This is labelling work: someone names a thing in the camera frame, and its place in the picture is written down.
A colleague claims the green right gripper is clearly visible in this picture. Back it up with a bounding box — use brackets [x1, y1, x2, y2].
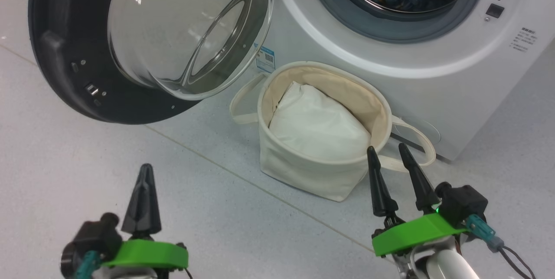
[366, 143, 471, 258]

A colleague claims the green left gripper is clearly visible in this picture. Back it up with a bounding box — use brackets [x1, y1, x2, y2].
[102, 164, 189, 271]

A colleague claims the black-rimmed glass washer door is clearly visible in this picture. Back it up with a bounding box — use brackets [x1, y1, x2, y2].
[28, 0, 277, 124]

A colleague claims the white front-load washing machine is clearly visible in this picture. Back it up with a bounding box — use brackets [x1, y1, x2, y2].
[256, 0, 555, 161]

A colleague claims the black door latch socket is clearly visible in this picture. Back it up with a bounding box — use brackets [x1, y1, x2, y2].
[485, 3, 505, 19]

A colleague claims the round drain filter cover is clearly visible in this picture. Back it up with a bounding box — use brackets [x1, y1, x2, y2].
[403, 116, 442, 145]

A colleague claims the cream canvas laundry basket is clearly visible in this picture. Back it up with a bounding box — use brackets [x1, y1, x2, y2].
[229, 61, 436, 202]

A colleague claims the white pillow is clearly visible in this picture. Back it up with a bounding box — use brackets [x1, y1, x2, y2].
[269, 81, 372, 161]

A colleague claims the blue energy label sticker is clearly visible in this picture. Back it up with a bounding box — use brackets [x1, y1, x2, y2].
[255, 46, 276, 74]

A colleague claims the left camera cable teal plug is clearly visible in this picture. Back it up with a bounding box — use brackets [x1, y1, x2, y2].
[74, 251, 101, 279]

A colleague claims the camera cable teal plug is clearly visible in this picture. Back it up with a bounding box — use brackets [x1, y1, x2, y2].
[74, 251, 101, 279]
[466, 214, 536, 279]

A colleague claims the right camera cable teal plug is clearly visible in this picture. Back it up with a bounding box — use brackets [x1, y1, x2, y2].
[466, 214, 536, 279]

